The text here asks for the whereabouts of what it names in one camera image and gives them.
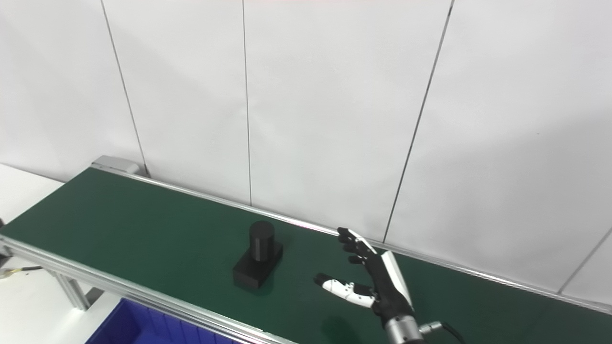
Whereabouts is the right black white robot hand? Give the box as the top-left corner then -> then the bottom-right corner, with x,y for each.
314,227 -> 415,330

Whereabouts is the blue plastic bin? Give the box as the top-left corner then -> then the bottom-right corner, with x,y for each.
85,299 -> 240,344

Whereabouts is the black cylinder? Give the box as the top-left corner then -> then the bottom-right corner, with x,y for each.
233,221 -> 284,290

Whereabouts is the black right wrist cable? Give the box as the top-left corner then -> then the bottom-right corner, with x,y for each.
420,321 -> 467,344

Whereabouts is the aluminium conveyor leg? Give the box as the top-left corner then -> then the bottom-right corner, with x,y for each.
48,272 -> 103,311

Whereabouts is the thin motor cable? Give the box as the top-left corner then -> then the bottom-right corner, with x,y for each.
0,266 -> 44,279

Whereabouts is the green conveyor belt aluminium frame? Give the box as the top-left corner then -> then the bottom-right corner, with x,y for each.
0,155 -> 612,344

